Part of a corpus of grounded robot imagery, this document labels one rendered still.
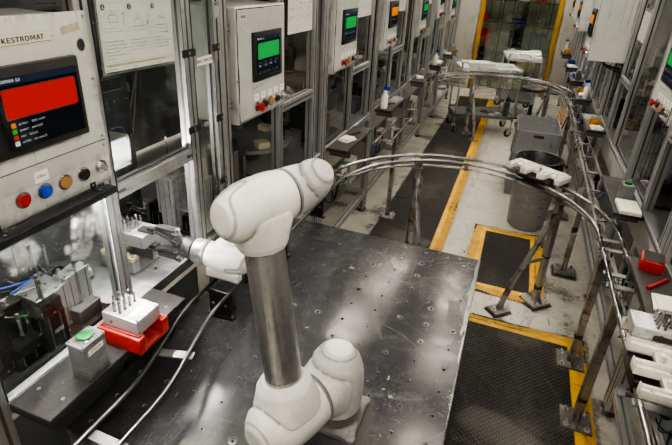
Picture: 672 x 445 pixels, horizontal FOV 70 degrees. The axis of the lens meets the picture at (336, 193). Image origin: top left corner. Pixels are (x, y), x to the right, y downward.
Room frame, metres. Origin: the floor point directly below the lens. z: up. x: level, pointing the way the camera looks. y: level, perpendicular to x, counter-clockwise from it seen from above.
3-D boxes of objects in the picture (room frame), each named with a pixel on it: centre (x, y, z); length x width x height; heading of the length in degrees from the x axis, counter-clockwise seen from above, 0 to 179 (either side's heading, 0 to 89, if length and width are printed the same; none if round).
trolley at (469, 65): (6.54, -1.94, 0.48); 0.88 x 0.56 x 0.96; 88
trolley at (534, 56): (7.60, -2.75, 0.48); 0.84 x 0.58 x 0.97; 168
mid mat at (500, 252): (3.14, -1.31, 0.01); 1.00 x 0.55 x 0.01; 160
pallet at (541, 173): (2.82, -1.25, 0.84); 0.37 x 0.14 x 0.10; 38
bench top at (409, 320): (1.51, 0.02, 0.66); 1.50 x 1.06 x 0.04; 160
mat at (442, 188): (5.72, -1.42, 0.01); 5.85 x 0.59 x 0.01; 160
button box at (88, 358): (1.00, 0.66, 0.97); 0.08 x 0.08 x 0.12; 70
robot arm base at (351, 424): (1.11, -0.04, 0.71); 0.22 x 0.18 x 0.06; 160
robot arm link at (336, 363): (1.08, -0.03, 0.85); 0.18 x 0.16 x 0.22; 139
